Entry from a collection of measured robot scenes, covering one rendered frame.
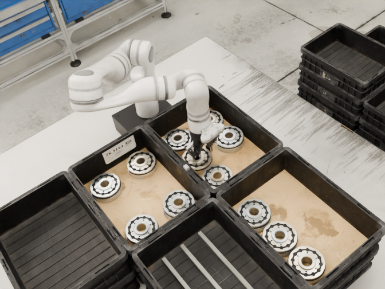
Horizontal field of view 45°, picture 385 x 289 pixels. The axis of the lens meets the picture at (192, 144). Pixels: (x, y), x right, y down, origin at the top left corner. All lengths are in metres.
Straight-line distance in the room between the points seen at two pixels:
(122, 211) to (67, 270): 0.25
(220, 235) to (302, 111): 0.73
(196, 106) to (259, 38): 2.16
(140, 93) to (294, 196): 0.59
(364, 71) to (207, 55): 0.80
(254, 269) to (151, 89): 0.59
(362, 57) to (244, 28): 1.26
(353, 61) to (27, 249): 1.79
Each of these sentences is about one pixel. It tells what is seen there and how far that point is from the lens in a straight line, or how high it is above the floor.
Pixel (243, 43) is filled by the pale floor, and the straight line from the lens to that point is 3.47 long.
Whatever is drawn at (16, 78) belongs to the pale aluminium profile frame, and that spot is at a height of 0.13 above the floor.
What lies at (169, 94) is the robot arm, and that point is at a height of 1.18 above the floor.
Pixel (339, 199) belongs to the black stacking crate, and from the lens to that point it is 1.46.
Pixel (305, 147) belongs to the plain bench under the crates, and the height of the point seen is 0.70.
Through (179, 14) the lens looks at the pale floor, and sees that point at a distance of 3.84.
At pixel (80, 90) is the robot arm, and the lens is 1.31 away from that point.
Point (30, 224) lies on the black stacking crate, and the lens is 1.63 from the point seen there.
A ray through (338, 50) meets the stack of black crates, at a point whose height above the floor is 0.49.
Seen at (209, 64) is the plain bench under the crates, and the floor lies 0.70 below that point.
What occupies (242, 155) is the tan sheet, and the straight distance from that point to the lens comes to 1.63.
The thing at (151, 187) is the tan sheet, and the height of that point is 0.83.
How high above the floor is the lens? 2.08
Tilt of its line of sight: 48 degrees down
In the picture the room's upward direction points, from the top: 9 degrees counter-clockwise
